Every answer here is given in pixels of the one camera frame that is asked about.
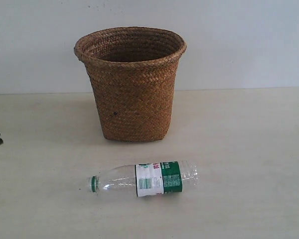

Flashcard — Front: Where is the brown woven wicker basket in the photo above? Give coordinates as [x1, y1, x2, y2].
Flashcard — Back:
[74, 26, 186, 142]

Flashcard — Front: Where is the clear plastic bottle green label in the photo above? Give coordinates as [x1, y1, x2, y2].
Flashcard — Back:
[88, 160, 199, 197]

